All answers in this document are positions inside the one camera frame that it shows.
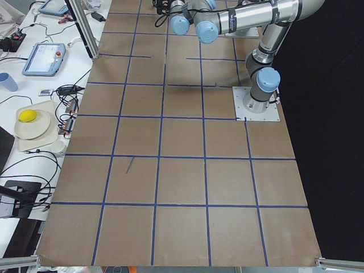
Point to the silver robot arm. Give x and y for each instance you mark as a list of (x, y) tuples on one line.
[(275, 17)]

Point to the white paper cup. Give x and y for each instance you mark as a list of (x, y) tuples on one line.
[(58, 148)]

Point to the beige square tray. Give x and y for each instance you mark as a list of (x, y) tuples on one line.
[(50, 136)]

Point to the beige round plate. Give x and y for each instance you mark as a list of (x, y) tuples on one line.
[(34, 129)]

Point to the black power adapter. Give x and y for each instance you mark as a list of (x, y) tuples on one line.
[(98, 17)]

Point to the yellow ball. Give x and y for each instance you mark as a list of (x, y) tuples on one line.
[(27, 115)]

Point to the blue teach pendant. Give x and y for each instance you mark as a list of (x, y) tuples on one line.
[(54, 7), (45, 59)]

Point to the black laptop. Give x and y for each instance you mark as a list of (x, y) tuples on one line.
[(6, 144)]

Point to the light blue cup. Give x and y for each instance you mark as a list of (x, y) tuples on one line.
[(8, 82)]

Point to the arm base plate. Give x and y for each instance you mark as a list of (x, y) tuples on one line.
[(247, 109)]

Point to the aluminium frame post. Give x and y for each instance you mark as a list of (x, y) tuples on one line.
[(82, 24)]

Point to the black camera stand base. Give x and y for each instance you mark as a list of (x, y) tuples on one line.
[(18, 198)]

